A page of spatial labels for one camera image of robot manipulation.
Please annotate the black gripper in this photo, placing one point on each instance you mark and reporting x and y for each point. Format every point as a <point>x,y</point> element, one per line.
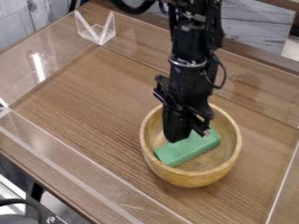
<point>185,92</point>

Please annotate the green rectangular block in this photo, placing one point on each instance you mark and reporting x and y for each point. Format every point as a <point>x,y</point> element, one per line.
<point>174,154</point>

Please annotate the brown wooden bowl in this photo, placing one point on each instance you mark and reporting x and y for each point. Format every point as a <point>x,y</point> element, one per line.
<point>209,167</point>

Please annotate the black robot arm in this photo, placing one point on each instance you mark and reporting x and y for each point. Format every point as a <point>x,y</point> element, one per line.
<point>197,32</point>

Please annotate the clear acrylic corner bracket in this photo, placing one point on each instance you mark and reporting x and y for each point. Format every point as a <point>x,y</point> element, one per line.
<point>99,34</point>

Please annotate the black table leg bracket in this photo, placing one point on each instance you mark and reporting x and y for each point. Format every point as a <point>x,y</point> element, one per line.
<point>46,216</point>

